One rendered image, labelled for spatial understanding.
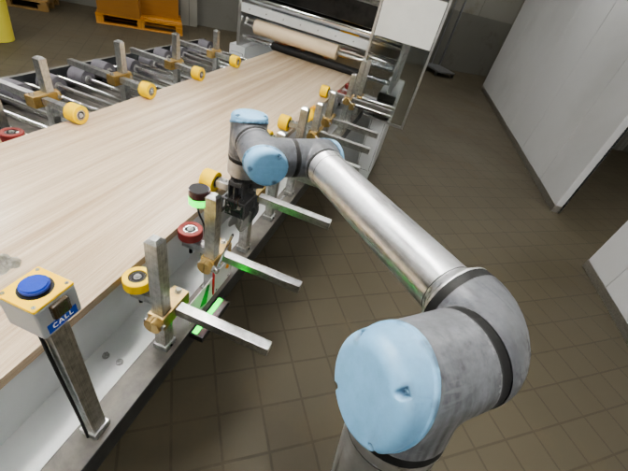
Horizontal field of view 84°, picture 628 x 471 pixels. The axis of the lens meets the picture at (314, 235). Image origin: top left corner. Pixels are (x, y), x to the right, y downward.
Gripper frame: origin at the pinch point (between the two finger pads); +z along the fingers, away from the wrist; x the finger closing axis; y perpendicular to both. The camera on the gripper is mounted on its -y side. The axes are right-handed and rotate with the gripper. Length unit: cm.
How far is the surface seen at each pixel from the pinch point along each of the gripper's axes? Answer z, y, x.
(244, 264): 14.4, 0.7, 2.7
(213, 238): 4.2, 5.3, -6.5
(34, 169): 10, 1, -80
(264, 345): 14.8, 25.0, 21.7
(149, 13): 79, -534, -462
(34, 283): -23, 55, -8
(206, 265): 13.9, 8.0, -6.8
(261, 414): 100, 5, 22
